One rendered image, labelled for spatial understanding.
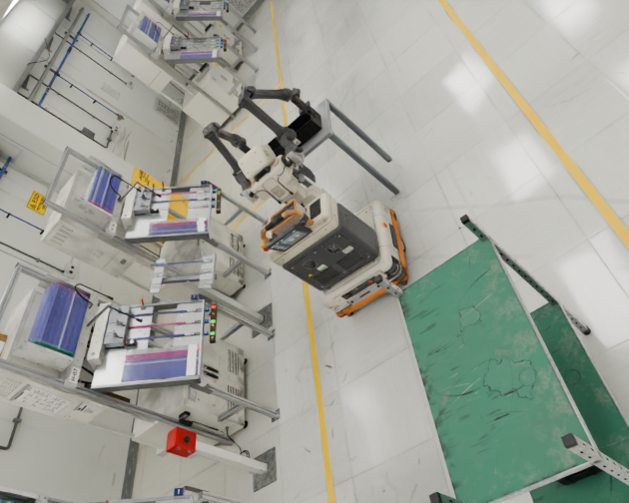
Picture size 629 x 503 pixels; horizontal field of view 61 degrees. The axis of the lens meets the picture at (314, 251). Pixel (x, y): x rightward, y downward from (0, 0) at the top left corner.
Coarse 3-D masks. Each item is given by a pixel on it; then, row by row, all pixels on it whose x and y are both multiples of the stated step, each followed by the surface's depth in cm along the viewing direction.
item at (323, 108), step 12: (324, 108) 391; (336, 108) 404; (324, 120) 382; (348, 120) 411; (324, 132) 373; (360, 132) 418; (312, 144) 379; (336, 144) 376; (372, 144) 427; (384, 156) 436; (372, 168) 395; (384, 180) 402; (396, 192) 411
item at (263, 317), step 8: (192, 288) 423; (208, 288) 429; (208, 296) 431; (216, 296) 432; (224, 296) 438; (224, 304) 440; (232, 304) 441; (240, 304) 448; (240, 312) 449; (248, 312) 450; (256, 312) 458; (264, 312) 466; (256, 320) 459; (264, 320) 460
